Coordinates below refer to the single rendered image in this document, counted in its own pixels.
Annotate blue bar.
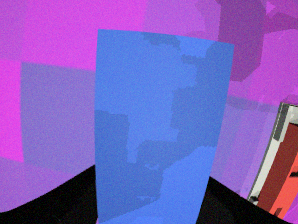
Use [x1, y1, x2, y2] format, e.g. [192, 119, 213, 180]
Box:
[94, 30, 234, 224]

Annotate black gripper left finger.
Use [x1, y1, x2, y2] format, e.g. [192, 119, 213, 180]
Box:
[0, 164, 98, 224]

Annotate red rectangular block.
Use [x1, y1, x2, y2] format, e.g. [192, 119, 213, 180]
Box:
[257, 123, 298, 220]

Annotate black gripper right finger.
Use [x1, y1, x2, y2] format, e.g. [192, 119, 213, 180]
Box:
[196, 176, 290, 224]

